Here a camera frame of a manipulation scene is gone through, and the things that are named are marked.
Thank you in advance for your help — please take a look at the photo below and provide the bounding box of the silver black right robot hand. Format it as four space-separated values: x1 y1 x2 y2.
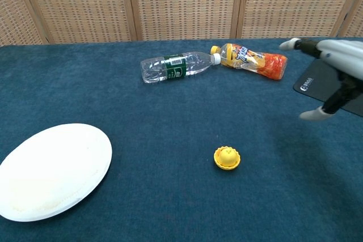
279 37 363 121

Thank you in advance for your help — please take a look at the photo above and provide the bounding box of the small yellow ball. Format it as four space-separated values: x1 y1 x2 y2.
218 146 238 166

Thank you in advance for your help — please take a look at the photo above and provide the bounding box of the black square mouse pad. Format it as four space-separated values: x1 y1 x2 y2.
292 59 363 117

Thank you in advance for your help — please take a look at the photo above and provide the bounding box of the orange juice plastic bottle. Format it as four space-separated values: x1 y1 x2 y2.
210 43 288 80

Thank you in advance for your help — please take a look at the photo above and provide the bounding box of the yellow scalloped cap dish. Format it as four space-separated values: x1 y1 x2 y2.
213 146 242 171

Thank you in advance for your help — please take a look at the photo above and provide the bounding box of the clear green-label water bottle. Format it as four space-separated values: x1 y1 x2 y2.
140 51 221 84

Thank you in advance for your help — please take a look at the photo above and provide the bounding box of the woven rattan folding screen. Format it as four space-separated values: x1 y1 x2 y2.
0 0 363 46

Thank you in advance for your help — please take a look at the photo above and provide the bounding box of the blue felt table cloth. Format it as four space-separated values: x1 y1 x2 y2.
0 37 363 242

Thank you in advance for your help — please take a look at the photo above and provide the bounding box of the white round paper plate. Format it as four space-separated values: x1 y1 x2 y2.
0 123 113 222

